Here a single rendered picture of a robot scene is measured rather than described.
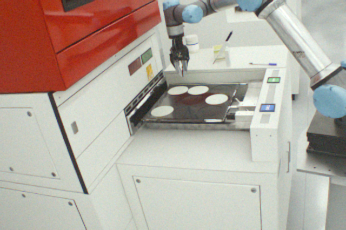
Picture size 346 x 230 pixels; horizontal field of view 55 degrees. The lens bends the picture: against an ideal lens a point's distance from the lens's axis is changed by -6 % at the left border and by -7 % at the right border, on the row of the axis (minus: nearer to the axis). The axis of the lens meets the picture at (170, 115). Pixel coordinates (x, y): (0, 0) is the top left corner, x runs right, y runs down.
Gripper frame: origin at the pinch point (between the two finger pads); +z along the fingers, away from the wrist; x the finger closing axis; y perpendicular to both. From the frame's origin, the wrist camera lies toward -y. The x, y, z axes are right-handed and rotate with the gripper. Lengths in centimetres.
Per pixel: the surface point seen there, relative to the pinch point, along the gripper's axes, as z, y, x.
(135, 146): 17.1, 26.1, -27.8
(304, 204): 99, 6, 62
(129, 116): 5.5, 20.8, -27.5
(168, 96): 9.5, 1.4, -8.5
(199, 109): 9.0, 22.2, 1.8
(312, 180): 99, -13, 79
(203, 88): 9.3, 0.6, 8.7
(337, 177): 17, 76, 35
